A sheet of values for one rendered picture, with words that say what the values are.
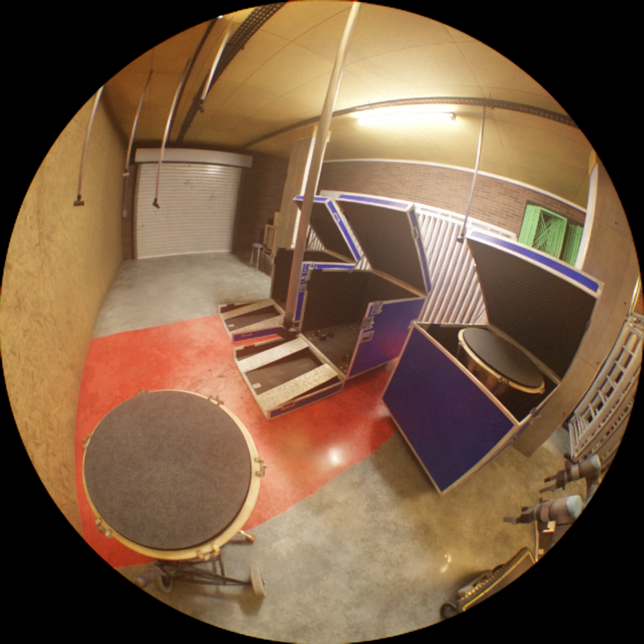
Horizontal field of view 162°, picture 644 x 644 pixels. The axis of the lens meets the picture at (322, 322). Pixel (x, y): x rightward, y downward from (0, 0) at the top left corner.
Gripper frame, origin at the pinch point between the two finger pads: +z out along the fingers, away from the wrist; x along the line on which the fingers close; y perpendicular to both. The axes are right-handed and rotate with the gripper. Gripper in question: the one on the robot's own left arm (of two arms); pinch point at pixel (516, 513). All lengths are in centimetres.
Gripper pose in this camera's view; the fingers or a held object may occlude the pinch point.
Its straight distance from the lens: 128.0
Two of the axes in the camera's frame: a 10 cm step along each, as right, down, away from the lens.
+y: 0.1, -7.8, 6.3
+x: -10.0, -0.6, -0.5
